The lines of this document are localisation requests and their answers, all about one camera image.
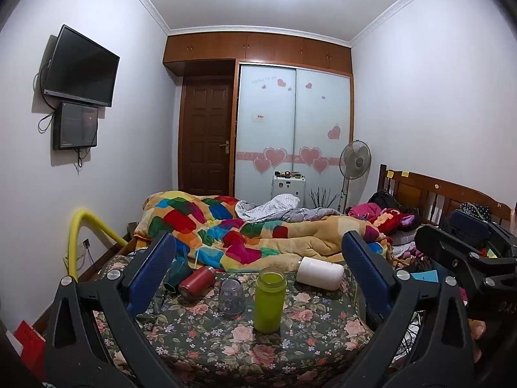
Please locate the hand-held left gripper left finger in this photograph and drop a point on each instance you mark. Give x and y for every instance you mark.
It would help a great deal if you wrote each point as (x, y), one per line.
(151, 275)

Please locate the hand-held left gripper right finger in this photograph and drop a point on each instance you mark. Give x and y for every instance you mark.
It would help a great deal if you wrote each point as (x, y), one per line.
(365, 275)

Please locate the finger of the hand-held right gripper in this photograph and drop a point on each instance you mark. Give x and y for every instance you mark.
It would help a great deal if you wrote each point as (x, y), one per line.
(442, 246)
(470, 224)

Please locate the teal cup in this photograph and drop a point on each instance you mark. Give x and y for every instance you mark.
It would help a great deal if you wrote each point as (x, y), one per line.
(177, 275)

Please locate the clear glass cup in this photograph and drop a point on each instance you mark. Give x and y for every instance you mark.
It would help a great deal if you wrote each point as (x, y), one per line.
(232, 299)

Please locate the person's right hand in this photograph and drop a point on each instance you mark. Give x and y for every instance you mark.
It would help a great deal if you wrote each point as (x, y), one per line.
(478, 331)

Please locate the dark dotted bag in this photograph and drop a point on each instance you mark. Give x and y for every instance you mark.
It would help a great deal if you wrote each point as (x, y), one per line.
(475, 210)

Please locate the teal card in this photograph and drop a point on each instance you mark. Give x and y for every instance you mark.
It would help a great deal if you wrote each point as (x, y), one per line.
(424, 277)

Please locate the white bottle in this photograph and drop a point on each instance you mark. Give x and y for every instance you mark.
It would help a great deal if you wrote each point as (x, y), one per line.
(321, 275)

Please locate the red thermos bottle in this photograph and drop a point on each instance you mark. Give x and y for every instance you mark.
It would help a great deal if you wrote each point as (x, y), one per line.
(198, 283)

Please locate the wooden headboard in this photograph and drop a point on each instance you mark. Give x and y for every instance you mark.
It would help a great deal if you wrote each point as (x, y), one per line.
(436, 188)

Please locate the red plush toy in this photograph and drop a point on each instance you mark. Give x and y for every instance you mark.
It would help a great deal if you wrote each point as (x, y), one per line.
(394, 220)

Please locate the pink clothing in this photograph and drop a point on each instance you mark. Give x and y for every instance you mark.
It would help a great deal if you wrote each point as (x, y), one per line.
(363, 211)

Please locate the black bag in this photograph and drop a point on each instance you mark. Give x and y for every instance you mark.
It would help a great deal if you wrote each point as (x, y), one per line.
(383, 200)

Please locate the bundle of black sticks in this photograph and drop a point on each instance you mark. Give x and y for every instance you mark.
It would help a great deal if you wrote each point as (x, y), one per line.
(323, 200)

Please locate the colourful patchwork blanket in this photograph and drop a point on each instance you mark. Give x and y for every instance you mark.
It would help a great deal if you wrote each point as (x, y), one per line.
(242, 238)

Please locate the green bottle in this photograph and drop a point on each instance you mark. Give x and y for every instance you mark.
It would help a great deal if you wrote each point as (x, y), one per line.
(268, 303)

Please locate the floral tablecloth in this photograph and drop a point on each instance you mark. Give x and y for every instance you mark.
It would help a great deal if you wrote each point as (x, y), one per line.
(226, 351)

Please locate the small white appliance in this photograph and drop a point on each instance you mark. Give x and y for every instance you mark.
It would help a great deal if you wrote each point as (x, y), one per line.
(287, 190)

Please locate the standing fan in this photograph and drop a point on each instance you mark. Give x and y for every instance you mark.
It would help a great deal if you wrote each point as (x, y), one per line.
(355, 159)

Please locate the grey striped cloth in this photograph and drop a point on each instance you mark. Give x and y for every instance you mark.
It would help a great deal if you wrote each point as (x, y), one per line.
(266, 208)

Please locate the red box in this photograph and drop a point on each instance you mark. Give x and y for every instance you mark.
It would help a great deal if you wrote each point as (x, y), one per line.
(30, 347)

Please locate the brown wooden door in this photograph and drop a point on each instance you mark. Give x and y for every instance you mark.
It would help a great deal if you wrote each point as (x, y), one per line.
(206, 137)

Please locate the small black monitor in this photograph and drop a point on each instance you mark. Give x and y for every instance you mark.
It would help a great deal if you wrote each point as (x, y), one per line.
(74, 126)

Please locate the wardrobe with heart stickers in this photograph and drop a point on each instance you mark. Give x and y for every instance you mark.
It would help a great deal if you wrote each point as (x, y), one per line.
(295, 121)

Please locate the wooden overhead cabinet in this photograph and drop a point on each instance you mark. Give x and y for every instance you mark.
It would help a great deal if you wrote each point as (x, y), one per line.
(258, 48)

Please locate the wooden bed frame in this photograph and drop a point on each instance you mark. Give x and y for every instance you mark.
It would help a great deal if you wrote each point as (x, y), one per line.
(107, 260)

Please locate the wall socket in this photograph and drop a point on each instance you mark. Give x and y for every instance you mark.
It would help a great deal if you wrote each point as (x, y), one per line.
(86, 244)

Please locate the wall-mounted television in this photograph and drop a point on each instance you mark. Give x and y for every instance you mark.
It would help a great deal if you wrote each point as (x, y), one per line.
(80, 68)

